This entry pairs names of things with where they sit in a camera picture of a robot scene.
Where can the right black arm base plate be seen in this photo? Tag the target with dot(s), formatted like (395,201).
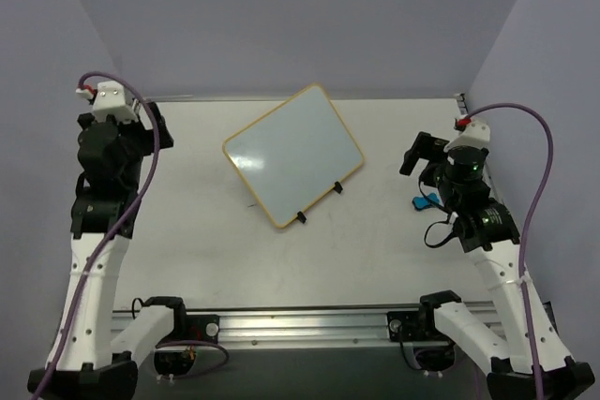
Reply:
(409,326)

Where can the blue whiteboard eraser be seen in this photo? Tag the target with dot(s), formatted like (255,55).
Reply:
(430,200)

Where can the black whiteboard clip stand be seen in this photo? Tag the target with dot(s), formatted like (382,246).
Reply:
(301,217)

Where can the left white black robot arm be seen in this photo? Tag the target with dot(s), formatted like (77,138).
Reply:
(86,360)

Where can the yellow-framed small whiteboard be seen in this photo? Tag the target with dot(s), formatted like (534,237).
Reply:
(290,157)

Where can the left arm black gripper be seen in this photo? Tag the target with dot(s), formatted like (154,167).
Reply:
(159,125)

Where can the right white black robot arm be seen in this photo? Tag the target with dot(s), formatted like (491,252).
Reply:
(529,360)

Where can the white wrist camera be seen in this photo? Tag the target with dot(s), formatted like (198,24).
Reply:
(471,132)
(114,102)

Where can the aluminium table edge rail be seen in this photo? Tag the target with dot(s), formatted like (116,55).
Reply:
(461,102)

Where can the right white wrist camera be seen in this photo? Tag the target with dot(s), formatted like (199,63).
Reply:
(471,132)

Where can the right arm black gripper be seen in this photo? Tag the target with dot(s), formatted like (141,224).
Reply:
(423,152)

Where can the front aluminium frame rail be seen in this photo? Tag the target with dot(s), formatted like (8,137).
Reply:
(304,328)

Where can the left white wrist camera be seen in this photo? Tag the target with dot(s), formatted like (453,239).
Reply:
(114,102)

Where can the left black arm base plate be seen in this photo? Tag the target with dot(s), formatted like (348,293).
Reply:
(203,327)

